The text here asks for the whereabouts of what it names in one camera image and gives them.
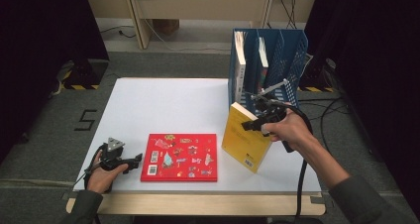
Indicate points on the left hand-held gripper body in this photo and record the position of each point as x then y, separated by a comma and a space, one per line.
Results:
114, 156

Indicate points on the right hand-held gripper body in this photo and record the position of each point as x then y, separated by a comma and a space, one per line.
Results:
274, 110

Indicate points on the yellow book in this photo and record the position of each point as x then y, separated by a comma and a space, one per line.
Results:
241, 141

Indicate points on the white book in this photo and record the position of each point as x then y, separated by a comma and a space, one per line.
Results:
240, 78

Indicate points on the blue file rack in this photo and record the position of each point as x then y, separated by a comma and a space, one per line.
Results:
294, 62

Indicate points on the person's left hand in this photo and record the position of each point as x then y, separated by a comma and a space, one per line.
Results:
99, 181

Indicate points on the person's right hand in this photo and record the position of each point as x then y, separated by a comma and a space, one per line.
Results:
294, 131

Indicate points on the red book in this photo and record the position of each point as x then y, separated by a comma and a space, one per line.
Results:
178, 158

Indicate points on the black stand base striped tape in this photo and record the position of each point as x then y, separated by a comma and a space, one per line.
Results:
85, 75
313, 82

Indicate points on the black curtain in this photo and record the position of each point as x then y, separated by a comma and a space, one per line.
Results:
379, 52
39, 52

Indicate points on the brown box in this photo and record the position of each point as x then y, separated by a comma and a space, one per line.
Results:
166, 26

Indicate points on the grey metal table bracket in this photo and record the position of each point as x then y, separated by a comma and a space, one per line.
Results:
322, 202
66, 196

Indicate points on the light wooden desk frame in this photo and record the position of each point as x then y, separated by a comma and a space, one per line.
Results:
138, 19

